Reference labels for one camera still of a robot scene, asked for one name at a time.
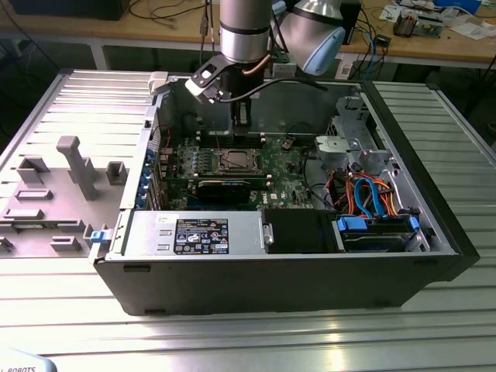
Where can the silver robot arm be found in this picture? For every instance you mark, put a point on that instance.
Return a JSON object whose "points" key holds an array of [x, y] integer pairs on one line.
{"points": [[244, 31]]}

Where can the white paper label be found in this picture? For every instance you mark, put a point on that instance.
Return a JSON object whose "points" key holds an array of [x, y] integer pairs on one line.
{"points": [[344, 69]]}

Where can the grey parts rack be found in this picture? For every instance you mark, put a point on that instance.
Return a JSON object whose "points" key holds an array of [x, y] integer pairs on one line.
{"points": [[79, 166]]}

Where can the wooden desk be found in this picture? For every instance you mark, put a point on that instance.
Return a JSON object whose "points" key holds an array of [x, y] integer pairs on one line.
{"points": [[116, 33]]}

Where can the green motherboard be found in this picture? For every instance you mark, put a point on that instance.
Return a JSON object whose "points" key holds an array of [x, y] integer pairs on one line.
{"points": [[286, 182]]}

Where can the grey power supply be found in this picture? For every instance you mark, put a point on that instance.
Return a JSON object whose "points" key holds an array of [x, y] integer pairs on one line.
{"points": [[147, 232]]}

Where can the black flat device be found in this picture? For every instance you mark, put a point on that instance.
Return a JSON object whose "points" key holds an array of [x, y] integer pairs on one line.
{"points": [[66, 7]]}

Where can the blue case latch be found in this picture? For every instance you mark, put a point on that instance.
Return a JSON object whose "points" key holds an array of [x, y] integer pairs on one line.
{"points": [[100, 236]]}

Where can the grey camera box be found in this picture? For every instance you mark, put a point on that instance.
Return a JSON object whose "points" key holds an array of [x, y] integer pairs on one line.
{"points": [[283, 69]]}

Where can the black upright box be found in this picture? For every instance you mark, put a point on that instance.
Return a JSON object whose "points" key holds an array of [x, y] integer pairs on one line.
{"points": [[352, 19]]}

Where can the white black camera box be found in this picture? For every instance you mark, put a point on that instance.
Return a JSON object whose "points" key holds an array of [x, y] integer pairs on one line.
{"points": [[205, 79]]}

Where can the hard disk in blue carrier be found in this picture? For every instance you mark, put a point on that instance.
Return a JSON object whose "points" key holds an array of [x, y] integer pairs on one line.
{"points": [[372, 232]]}

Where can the white papers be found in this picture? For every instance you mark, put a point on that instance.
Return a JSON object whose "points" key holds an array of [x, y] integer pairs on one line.
{"points": [[472, 30]]}

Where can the silver coin battery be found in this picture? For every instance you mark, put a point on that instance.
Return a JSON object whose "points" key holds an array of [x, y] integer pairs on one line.
{"points": [[287, 144]]}

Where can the grey metal device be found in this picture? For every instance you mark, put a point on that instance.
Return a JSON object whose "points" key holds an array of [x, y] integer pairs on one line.
{"points": [[429, 25]]}

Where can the beige plastic block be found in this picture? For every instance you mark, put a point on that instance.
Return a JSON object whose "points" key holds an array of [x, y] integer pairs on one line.
{"points": [[159, 82]]}

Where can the green RAM stick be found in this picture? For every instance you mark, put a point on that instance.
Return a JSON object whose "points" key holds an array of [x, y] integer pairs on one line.
{"points": [[186, 178]]}

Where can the finned CPU cooler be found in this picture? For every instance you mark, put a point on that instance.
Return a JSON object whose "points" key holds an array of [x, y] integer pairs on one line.
{"points": [[405, 24]]}

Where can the blue flat box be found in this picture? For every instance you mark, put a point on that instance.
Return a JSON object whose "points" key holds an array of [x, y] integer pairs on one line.
{"points": [[457, 4]]}

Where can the perforated metal disk bay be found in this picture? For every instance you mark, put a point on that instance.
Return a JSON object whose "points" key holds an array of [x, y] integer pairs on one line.
{"points": [[348, 112]]}

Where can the silver embossed metal bracket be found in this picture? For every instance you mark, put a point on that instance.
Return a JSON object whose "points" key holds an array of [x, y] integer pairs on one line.
{"points": [[335, 147]]}

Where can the black PC case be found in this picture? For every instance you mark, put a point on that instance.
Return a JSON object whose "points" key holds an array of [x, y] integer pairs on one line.
{"points": [[271, 283]]}

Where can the CPU socket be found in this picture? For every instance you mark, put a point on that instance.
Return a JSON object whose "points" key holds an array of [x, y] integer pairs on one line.
{"points": [[221, 170]]}

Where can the black graphics card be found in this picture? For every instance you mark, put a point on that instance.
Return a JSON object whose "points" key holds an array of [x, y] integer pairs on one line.
{"points": [[222, 191]]}

